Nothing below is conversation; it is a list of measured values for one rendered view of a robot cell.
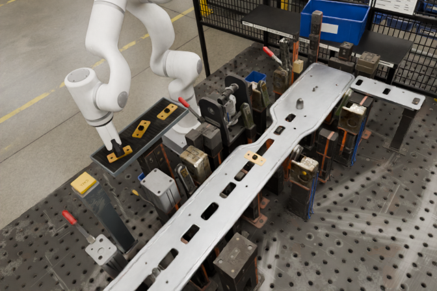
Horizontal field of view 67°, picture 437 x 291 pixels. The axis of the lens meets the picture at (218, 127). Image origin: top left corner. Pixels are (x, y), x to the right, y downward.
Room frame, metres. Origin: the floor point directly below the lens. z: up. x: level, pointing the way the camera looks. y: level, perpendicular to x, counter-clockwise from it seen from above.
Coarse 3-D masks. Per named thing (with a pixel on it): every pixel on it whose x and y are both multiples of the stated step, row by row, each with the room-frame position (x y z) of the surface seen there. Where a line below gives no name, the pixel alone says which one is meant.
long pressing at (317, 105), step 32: (320, 64) 1.29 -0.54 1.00; (288, 96) 1.09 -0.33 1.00; (320, 96) 1.06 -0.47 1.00; (288, 128) 0.90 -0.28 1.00; (224, 160) 0.79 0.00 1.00; (256, 192) 0.63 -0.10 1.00; (192, 224) 0.55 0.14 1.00; (224, 224) 0.53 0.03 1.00; (160, 256) 0.46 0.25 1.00; (192, 256) 0.44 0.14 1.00; (128, 288) 0.37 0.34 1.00; (160, 288) 0.36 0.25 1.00
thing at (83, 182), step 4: (80, 176) 0.70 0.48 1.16; (84, 176) 0.69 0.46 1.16; (88, 176) 0.69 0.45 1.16; (76, 180) 0.68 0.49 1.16; (80, 180) 0.68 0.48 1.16; (84, 180) 0.68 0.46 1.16; (88, 180) 0.68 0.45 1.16; (92, 180) 0.67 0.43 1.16; (72, 184) 0.67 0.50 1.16; (76, 184) 0.67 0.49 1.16; (80, 184) 0.66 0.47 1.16; (84, 184) 0.66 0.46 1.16; (88, 184) 0.66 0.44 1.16; (92, 184) 0.66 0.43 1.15; (76, 188) 0.65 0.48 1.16; (80, 188) 0.65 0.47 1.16; (84, 188) 0.64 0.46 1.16; (80, 192) 0.63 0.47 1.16
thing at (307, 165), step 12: (300, 156) 0.73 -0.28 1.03; (300, 168) 0.68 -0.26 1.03; (312, 168) 0.66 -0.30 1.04; (300, 180) 0.67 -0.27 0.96; (312, 180) 0.65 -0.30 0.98; (300, 192) 0.67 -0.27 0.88; (288, 204) 0.70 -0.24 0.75; (300, 204) 0.66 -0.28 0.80; (312, 204) 0.67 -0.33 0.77; (300, 216) 0.66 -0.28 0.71
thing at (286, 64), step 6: (282, 42) 1.20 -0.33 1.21; (288, 42) 1.19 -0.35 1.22; (282, 48) 1.20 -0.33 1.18; (288, 48) 1.22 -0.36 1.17; (282, 54) 1.20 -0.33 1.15; (288, 54) 1.21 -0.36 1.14; (282, 60) 1.20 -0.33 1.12; (288, 60) 1.21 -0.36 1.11; (282, 66) 1.20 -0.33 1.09; (288, 66) 1.21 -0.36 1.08
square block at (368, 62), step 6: (366, 54) 1.23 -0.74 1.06; (372, 54) 1.22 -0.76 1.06; (360, 60) 1.19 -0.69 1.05; (366, 60) 1.18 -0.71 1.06; (372, 60) 1.17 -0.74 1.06; (378, 60) 1.19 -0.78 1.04; (360, 66) 1.19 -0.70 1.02; (366, 66) 1.17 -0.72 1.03; (372, 66) 1.15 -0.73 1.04; (360, 72) 1.19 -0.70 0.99; (366, 72) 1.16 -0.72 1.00; (372, 72) 1.15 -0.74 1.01; (372, 78) 1.18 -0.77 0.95; (360, 84) 1.18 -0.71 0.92
